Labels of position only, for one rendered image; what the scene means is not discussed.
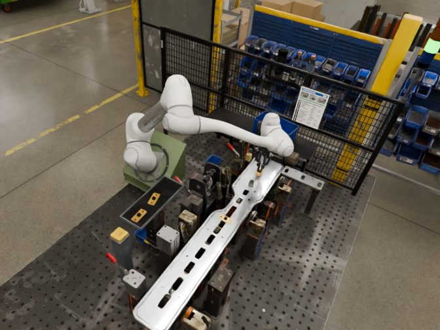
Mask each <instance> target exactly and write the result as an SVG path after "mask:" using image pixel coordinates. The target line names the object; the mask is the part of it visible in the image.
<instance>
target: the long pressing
mask: <svg viewBox="0 0 440 330"><path fill-rule="evenodd" d="M256 164H257V162H256V161H255V157H254V159H253V160H252V161H251V162H250V163H249V164H248V166H247V167H246V168H245V170H244V171H243V172H242V173H241V174H240V175H239V177H238V178H237V179H236V181H235V182H234V183H233V184H232V187H231V188H232V191H233V193H234V197H233V199H232V200H231V201H230V202H229V204H228V205H227V206H226V208H224V209H222V210H214V211H212V212H211V213H210V215H209V216H208V218H207V219H206V220H205V221H204V222H203V223H202V225H201V226H200V227H199V229H198V230H197V231H196V232H195V233H194V235H193V236H192V237H191V239H190V240H189V241H188V242H187V243H186V244H185V246H184V247H183V248H182V250H181V251H180V252H179V253H178V254H177V256H176V257H175V258H174V260H173V261H172V262H171V263H170V264H169V265H168V267H167V268H166V269H165V271H164V272H163V273H162V274H161V275H160V277H159V278H158V279H157V281H156V282H155V283H154V284H153V285H152V286H151V288H150V289H149V290H148V292H146V294H145V295H144V296H143V298H142V299H141V300H140V301H139V302H138V304H137V305H136V306H135V308H134V310H133V315H134V318H135V319H136V320H137V321H138V322H140V323H141V324H142V325H144V326H146V328H148V329H150V330H170V328H171V327H172V325H173V324H174V322H175V321H176V319H177V318H178V317H179V315H180V313H181V312H182V311H183V309H184V308H185V307H186V305H187V303H188V302H189V301H190V299H191V297H192V296H193V295H194V293H195V292H196V290H197V289H198V287H199V286H200V284H201V283H202V282H203V280H204V278H205V277H206V276H207V274H208V272H209V271H210V270H211V268H212V267H213V265H214V264H215V262H216V261H217V260H218V258H219V257H220V255H221V254H222V252H223V251H224V249H225V248H226V247H227V245H228V244H229V242H230V241H231V239H232V237H233V236H234V235H235V234H236V232H237V230H238V229H239V228H240V226H241V224H242V223H243V222H244V220H245V219H246V217H247V216H248V214H249V213H250V211H251V210H252V209H253V207H254V206H255V205H257V204H259V203H261V202H262V201H263V200H264V198H265V196H266V195H267V194H268V192H269V190H270V189H271V188H272V186H273V184H274V183H275V182H276V180H277V179H278V177H279V176H280V174H281V172H282V170H283V169H284V166H283V165H282V164H280V163H278V162H275V161H273V160H270V162H269V163H268V165H267V166H265V168H264V171H263V172H262V174H261V175H260V176H258V175H255V172H256V171H257V167H258V166H257V165H256ZM251 179H252V180H254V184H253V187H249V181H250V180H251ZM245 190H247V191H249V192H248V193H247V195H243V194H242V193H243V192H244V191H245ZM254 191H255V192H254ZM239 198H242V199H243V200H242V202H241V203H240V204H237V203H236V201H237V199H239ZM248 199H249V200H248ZM233 206H234V207H236V210H235V211H234V213H233V214H232V215H231V217H230V218H231V219H233V221H232V223H231V224H228V223H225V225H224V226H223V228H222V229H221V230H220V231H219V233H218V234H215V233H213V232H214V230H215V229H216V227H217V226H218V224H219V223H220V222H221V221H222V220H220V219H219V218H218V217H219V216H220V214H223V215H226V214H227V213H228V212H229V210H230V209H231V207H233ZM207 229H208V230H207ZM210 235H214V236H215V238H214V240H213V241H212V243H211V244H210V245H207V244H205V242H206V240H207V239H208V238H209V237H210ZM200 248H204V249H205V252H204V253H203V255H202V256H201V258H199V259H197V258H195V255H196V254H197V253H198V251H199V250H200ZM187 255H188V257H187ZM190 262H193V263H194V264H195V265H194V267H193V268H192V270H191V271H190V272H189V273H188V274H186V273H184V272H183V271H184V270H185V268H186V267H187V265H188V264H189V263H190ZM179 277H180V278H183V282H182V283H181V285H180V286H179V287H178V288H177V290H176V291H174V290H173V291H174V292H173V293H172V295H170V294H169V293H168V291H169V289H171V287H172V286H173V284H174V283H175V281H176V280H177V279H178V278H179ZM166 294H168V295H170V296H171V298H170V300H169V301H168V302H167V303H166V305H165V306H164V308H159V307H158V304H159V302H160V301H161V300H162V299H163V297H164V296H165V295H166ZM178 297H179V298H178Z"/></svg>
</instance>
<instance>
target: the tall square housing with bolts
mask: <svg viewBox="0 0 440 330"><path fill-rule="evenodd" d="M156 240H157V248H159V249H161V250H162V251H160V250H159V260H158V264H159V274H158V275H159V276H160V275H161V274H162V273H163V272H164V271H165V269H166V268H167V267H168V265H169V264H170V263H171V262H172V261H173V260H174V258H175V257H176V256H177V254H178V247H179V232H178V231H176V230H174V229H172V228H171V227H169V226H167V225H164V226H163V227H162V228H161V229H160V230H159V231H158V232H157V234H156Z"/></svg>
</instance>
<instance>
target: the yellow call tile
mask: <svg viewBox="0 0 440 330"><path fill-rule="evenodd" d="M127 234H128V232H126V231H125V230H123V229H122V228H120V227H118V228H117V229H116V230H115V231H114V232H113V233H112V234H111V235H110V236H111V237H112V238H114V239H116V240H117V241H119V242H120V241H121V240H122V239H123V238H124V237H125V236H126V235H127Z"/></svg>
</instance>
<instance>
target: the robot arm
mask: <svg viewBox="0 0 440 330"><path fill-rule="evenodd" d="M161 122H162V123H163V127H164V128H165V129H166V130H167V131H169V132H172V133H175V134H183V135H193V134H203V133H207V132H221V133H224V134H227V135H230V136H232V137H235V138H238V139H241V140H243V141H246V142H248V143H251V144H254V145H257V146H259V148H257V147H256V148H255V149H254V150H255V161H256V162H257V166H258V167H257V172H258V170H259V168H260V165H261V157H262V155H264V159H263V163H262V165H261V170H260V173H261V172H262V170H263V169H264V168H265V166H267V165H268V163H269V162H270V159H271V158H272V157H273V156H274V154H272V153H271V151H272V152H274V153H278V154H279V155H280V156H289V155H290V154H291V153H292V152H293V148H294V146H293V142H292V140H291V139H290V137H289V136H288V135H287V134H286V133H285V132H284V131H283V130H282V127H281V125H280V118H279V116H278V115H277V114H276V113H268V114H266V115H265V117H264V119H263V121H262V125H261V136H257V135H255V134H252V133H250V132H248V131H245V130H243V129H241V128H239V127H236V126H233V125H231V124H229V123H226V122H223V121H220V120H214V119H209V118H205V117H201V116H197V115H194V113H193V100H192V94H191V88H190V85H189V83H188V81H187V79H186V78H185V77H184V76H182V75H172V76H170V77H169V78H168V79H167V81H166V84H165V87H164V90H163V93H162V95H161V98H160V101H159V102H158V103H157V104H155V105H154V106H153V107H152V108H151V109H150V110H149V111H148V112H147V113H146V114H145V115H144V114H143V113H132V114H131V115H130V116H129V117H128V119H127V121H126V141H127V147H126V149H125V151H124V155H123V158H124V161H125V163H126V165H127V166H129V167H130V168H131V169H133V170H136V171H137V172H138V173H143V180H147V178H148V176H149V175H152V176H154V177H158V176H159V170H160V166H161V164H162V159H163V158H164V153H157V152H154V151H152V149H151V145H150V138H151V136H152V134H153V132H154V130H155V127H156V126H157V125H158V124H160V123H161ZM258 151H259V152H260V154H259V159H258ZM267 155H269V158H268V160H267V162H266V157H267Z"/></svg>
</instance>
